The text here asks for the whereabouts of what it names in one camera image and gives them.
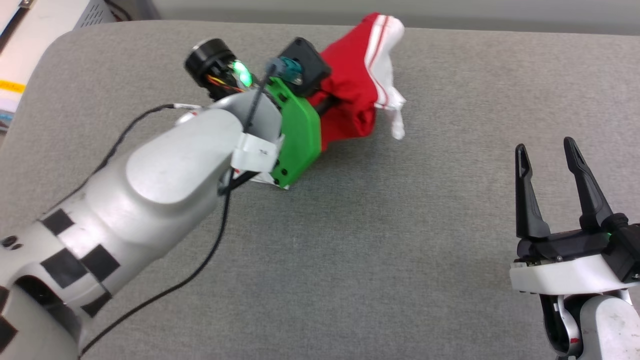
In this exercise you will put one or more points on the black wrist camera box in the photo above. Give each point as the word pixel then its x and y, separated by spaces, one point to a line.
pixel 307 65
pixel 627 255

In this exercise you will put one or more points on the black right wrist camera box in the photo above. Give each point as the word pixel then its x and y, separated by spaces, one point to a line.
pixel 627 255

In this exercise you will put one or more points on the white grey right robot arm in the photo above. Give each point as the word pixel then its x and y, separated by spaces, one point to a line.
pixel 610 330

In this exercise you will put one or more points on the white electrical device box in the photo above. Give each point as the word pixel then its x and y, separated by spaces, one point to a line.
pixel 45 30

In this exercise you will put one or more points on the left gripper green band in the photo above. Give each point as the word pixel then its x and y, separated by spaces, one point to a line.
pixel 300 135

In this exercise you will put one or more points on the grey fabric sofa cushion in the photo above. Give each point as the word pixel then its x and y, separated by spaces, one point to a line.
pixel 400 250

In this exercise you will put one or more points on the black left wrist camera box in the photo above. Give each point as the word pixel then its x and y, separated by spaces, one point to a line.
pixel 307 65

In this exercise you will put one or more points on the red white sports jersey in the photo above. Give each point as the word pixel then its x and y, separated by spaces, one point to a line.
pixel 350 75

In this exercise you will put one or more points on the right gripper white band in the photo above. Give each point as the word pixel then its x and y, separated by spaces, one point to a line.
pixel 560 272

